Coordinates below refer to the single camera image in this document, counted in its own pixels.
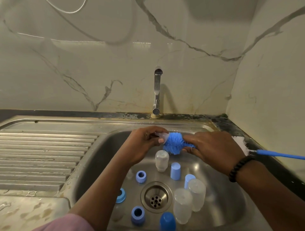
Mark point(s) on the person's left hand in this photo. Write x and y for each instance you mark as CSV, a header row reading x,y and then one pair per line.
x,y
138,145

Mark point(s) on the person's right hand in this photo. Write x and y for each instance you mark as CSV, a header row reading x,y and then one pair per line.
x,y
217,150

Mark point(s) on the cartoon print baby bottle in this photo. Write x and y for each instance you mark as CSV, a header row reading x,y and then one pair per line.
x,y
162,161

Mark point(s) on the blue and white bottle brush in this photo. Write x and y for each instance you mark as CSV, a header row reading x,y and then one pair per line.
x,y
175,143

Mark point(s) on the blue cylindrical bottle cap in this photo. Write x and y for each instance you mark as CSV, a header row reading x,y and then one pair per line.
x,y
188,178
175,171

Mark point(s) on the translucent bottle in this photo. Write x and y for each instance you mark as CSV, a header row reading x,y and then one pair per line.
x,y
197,195
182,207

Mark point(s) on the translucent bottle front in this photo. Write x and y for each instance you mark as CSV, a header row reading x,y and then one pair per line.
x,y
182,207

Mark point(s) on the dark blue dome cap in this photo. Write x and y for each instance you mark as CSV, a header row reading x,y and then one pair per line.
x,y
167,222

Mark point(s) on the person's left forearm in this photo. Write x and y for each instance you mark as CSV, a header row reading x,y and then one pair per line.
x,y
100,190

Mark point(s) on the person's right forearm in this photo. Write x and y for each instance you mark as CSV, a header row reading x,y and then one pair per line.
x,y
267,195

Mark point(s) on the metal sink drain strainer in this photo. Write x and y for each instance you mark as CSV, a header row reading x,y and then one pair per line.
x,y
156,197

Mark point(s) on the chrome sink faucet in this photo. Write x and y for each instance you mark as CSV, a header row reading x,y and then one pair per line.
x,y
157,93

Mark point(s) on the stainless steel sink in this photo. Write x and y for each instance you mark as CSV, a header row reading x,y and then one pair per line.
x,y
43,152

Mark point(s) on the pink shirt sleeve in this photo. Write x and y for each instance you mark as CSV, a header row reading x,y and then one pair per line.
x,y
64,223

